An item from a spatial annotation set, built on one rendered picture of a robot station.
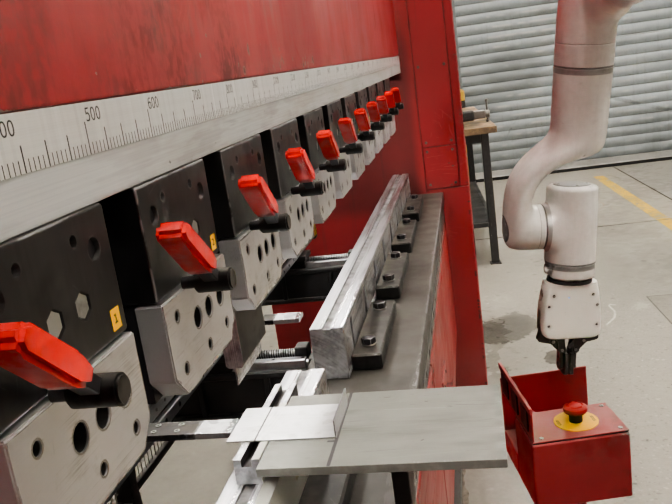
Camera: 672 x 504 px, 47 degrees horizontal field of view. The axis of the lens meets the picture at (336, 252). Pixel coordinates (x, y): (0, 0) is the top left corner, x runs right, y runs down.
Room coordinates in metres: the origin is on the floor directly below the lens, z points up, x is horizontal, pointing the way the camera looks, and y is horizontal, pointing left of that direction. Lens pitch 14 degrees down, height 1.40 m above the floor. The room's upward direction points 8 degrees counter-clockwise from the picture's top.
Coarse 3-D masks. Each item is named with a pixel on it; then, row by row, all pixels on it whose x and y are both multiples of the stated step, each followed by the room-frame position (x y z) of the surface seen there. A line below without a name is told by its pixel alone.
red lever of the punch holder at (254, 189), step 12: (240, 180) 0.71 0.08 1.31; (252, 180) 0.70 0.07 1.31; (252, 192) 0.71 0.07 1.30; (264, 192) 0.71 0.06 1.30; (252, 204) 0.72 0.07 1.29; (264, 204) 0.72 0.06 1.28; (276, 204) 0.75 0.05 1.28; (264, 216) 0.75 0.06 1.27; (276, 216) 0.76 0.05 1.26; (288, 216) 0.77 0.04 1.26; (252, 228) 0.77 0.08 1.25; (264, 228) 0.77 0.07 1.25; (276, 228) 0.76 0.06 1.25; (288, 228) 0.76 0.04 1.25
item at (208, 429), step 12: (204, 420) 0.87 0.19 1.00; (216, 420) 0.87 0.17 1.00; (228, 420) 0.86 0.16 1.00; (156, 432) 0.86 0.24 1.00; (168, 432) 0.85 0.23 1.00; (180, 432) 0.85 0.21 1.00; (192, 432) 0.85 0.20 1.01; (204, 432) 0.84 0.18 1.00; (216, 432) 0.84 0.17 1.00; (228, 432) 0.83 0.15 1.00
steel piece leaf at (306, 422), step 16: (272, 416) 0.86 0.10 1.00; (288, 416) 0.86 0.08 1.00; (304, 416) 0.85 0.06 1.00; (320, 416) 0.85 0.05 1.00; (336, 416) 0.80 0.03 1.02; (272, 432) 0.82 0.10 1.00; (288, 432) 0.82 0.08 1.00; (304, 432) 0.81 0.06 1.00; (320, 432) 0.80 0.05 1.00; (336, 432) 0.79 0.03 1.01
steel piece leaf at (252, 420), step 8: (256, 408) 0.89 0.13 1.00; (264, 408) 0.89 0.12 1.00; (248, 416) 0.87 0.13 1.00; (256, 416) 0.87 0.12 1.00; (264, 416) 0.87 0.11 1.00; (240, 424) 0.85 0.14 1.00; (248, 424) 0.85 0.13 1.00; (256, 424) 0.85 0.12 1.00; (232, 432) 0.84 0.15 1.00; (240, 432) 0.83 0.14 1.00; (248, 432) 0.83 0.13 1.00; (256, 432) 0.83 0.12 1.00; (232, 440) 0.82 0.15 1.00; (240, 440) 0.81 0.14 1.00; (248, 440) 0.81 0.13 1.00
